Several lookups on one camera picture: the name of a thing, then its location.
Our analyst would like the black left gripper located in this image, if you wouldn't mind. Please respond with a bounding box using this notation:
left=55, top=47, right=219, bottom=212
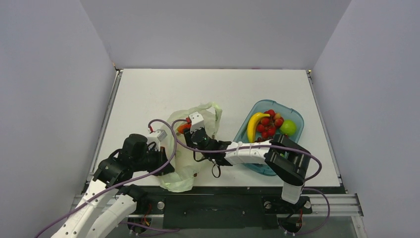
left=133, top=145, right=175, bottom=176

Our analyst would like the red fake bell pepper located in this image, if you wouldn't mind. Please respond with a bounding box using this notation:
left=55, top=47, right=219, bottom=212
left=177, top=123, right=191, bottom=134

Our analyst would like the light green plastic bag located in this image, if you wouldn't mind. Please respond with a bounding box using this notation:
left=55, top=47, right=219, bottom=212
left=158, top=102, right=222, bottom=192

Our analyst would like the yellow fake banana bunch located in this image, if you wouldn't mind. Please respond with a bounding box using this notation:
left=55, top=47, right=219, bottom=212
left=246, top=112, right=270, bottom=143

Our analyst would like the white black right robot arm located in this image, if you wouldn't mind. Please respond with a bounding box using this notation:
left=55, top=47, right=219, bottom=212
left=184, top=128, right=311, bottom=212

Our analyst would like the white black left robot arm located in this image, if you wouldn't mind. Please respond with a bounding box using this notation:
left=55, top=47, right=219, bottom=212
left=53, top=130, right=177, bottom=238

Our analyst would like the red fake strawberry bunch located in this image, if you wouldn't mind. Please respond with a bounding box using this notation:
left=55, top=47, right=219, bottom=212
left=256, top=110, right=284, bottom=141

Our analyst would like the green fake apple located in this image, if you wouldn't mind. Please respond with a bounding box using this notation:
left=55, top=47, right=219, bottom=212
left=279, top=120, right=297, bottom=136

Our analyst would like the teal plastic tray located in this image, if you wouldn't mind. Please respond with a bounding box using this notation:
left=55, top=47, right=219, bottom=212
left=231, top=99, right=305, bottom=177

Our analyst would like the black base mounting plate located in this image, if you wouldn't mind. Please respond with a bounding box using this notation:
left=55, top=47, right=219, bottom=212
left=128, top=186, right=313, bottom=229

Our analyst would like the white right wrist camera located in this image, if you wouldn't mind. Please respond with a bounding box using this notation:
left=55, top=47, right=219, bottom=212
left=188, top=112, right=205, bottom=133

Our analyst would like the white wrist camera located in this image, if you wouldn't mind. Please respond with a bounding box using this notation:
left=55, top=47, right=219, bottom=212
left=188, top=112, right=205, bottom=133
left=147, top=129, right=167, bottom=151

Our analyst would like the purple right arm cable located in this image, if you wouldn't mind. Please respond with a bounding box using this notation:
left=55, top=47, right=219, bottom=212
left=171, top=119, right=323, bottom=182

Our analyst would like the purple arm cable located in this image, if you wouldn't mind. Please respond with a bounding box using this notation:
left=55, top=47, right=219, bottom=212
left=34, top=119, right=178, bottom=238
left=171, top=119, right=323, bottom=182

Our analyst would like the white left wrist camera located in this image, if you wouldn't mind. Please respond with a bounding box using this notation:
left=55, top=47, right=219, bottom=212
left=147, top=129, right=167, bottom=151

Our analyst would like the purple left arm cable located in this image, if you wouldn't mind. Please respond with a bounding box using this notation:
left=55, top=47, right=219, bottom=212
left=34, top=119, right=178, bottom=238

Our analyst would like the aluminium frame rail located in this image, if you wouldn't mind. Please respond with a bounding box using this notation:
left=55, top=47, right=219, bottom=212
left=70, top=194, right=364, bottom=218

